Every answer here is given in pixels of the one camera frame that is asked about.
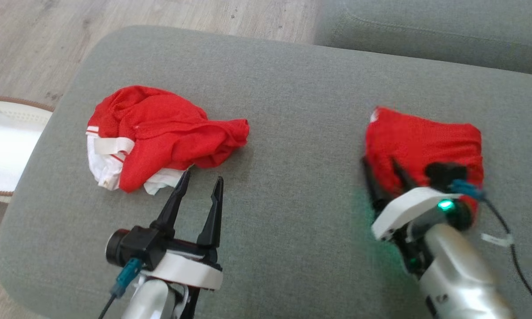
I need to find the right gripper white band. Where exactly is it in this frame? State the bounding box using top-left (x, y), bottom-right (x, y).
top-left (360, 157), bottom-right (473, 277)

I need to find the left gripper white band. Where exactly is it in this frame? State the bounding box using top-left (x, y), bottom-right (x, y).
top-left (143, 170), bottom-right (225, 319)

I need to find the red number 23 jersey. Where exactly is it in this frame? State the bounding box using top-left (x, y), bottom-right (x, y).
top-left (364, 106), bottom-right (485, 218)

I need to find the red white Bulls jersey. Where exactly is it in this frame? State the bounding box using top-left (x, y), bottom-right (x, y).
top-left (86, 85), bottom-right (250, 195)

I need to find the grey fabric sofa ottoman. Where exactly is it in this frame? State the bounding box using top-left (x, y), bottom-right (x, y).
top-left (0, 25), bottom-right (532, 319)

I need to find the grey sofa seat cushion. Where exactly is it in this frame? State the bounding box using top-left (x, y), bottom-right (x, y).
top-left (315, 0), bottom-right (532, 76)

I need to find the white laundry basket brown rim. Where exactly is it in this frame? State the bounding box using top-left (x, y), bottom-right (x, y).
top-left (0, 97), bottom-right (55, 203)

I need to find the black right cable teal plug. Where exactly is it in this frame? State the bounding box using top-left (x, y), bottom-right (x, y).
top-left (450, 179), bottom-right (532, 308)

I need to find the black cable teal plug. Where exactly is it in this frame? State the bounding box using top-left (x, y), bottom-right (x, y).
top-left (450, 179), bottom-right (532, 308)
top-left (98, 258), bottom-right (143, 319)

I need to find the black left cable teal plug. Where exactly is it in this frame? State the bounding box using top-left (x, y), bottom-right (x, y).
top-left (98, 258), bottom-right (143, 319)

